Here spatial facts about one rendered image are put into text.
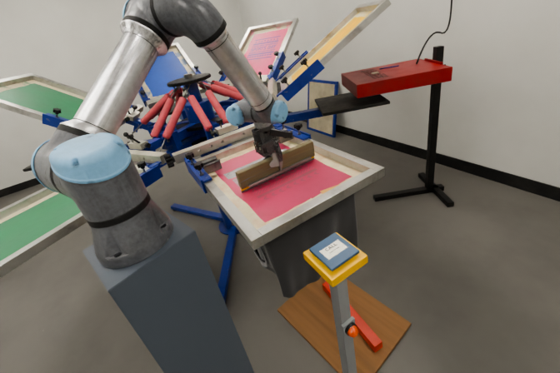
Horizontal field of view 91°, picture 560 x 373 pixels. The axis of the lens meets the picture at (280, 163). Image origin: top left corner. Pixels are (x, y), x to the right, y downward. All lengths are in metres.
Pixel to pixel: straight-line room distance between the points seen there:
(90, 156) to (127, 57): 0.29
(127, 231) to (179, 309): 0.22
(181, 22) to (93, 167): 0.38
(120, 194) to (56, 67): 4.88
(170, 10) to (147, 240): 0.49
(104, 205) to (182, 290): 0.25
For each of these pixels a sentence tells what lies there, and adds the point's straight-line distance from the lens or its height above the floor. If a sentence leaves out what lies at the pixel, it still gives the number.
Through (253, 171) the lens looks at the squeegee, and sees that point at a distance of 1.15.
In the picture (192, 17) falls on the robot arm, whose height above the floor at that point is 1.60.
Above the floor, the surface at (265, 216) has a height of 0.95.
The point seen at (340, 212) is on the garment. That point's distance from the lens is 1.20.
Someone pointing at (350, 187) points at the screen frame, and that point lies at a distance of 1.03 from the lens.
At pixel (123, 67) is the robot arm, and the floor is 1.53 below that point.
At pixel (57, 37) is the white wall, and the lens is 5.40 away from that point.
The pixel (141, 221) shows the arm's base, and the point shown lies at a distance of 0.61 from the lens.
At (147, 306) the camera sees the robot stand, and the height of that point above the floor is 1.11.
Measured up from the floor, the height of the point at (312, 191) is 0.95.
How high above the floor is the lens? 1.56
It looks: 27 degrees down
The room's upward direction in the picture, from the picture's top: 12 degrees counter-clockwise
